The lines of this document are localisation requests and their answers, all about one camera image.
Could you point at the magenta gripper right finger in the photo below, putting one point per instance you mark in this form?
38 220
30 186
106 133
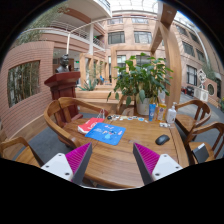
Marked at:
153 166

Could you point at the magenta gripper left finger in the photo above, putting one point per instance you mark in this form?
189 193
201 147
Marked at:
70 166

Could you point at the black computer mouse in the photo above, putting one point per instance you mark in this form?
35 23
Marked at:
162 139

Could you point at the blue mouse pad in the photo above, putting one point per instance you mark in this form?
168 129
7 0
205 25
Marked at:
106 133

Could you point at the red and white packet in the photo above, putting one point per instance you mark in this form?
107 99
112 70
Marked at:
87 126

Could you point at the black notebook on chair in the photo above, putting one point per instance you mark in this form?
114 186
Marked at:
201 153

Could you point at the wooden chair far left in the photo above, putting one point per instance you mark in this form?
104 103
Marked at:
68 134

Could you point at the wooden chair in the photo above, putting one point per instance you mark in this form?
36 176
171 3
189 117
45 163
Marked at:
213 150
19 150
68 134
201 114

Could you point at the yellow bottle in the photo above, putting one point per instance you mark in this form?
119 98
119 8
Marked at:
161 112

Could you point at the white pump bottle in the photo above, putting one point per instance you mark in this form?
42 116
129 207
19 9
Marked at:
171 114

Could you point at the white plant pot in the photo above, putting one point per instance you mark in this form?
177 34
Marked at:
143 106

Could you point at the blue tube bottle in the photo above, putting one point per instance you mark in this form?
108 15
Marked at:
152 108

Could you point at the small items on table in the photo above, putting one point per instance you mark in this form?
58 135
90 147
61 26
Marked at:
124 117

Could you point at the wooden chair near left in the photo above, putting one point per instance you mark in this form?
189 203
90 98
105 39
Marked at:
19 150

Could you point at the wooden chair far right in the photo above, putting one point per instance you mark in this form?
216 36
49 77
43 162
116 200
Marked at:
201 114

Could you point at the wooden chair near right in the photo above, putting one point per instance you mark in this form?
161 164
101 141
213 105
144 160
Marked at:
213 150

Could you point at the green potted plant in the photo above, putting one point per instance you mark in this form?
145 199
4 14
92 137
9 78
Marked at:
142 81

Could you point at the dark bust statue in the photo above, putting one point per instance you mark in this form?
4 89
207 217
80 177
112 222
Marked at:
64 64

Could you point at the red-brown wooden pedestal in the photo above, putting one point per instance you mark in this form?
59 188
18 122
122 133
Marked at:
63 85

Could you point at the wooden pergola post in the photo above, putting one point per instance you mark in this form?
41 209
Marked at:
163 33

